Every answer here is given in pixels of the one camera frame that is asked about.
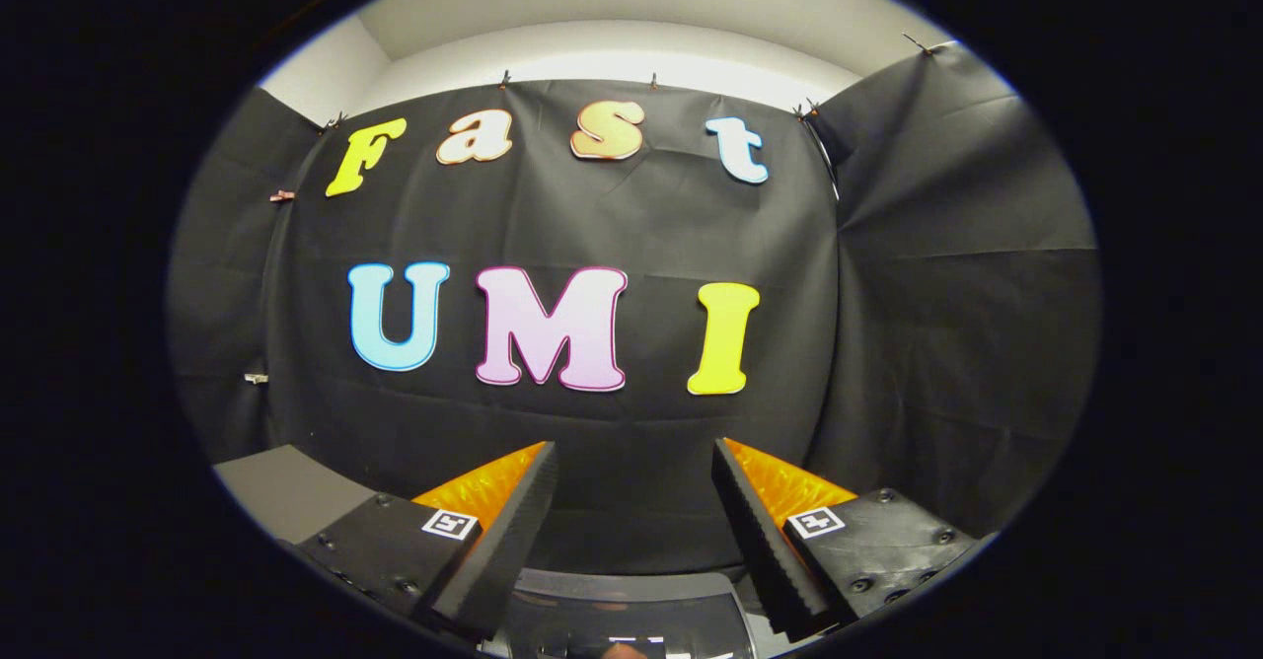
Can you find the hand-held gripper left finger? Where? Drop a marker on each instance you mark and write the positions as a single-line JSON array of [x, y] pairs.
[[508, 550]]

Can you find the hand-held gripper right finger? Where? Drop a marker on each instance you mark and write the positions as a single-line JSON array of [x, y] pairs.
[[760, 546]]

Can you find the grey washing machine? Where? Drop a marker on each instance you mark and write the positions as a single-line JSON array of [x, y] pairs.
[[760, 629]]

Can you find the black backdrop cloth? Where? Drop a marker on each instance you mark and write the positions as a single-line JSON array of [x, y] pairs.
[[592, 215]]

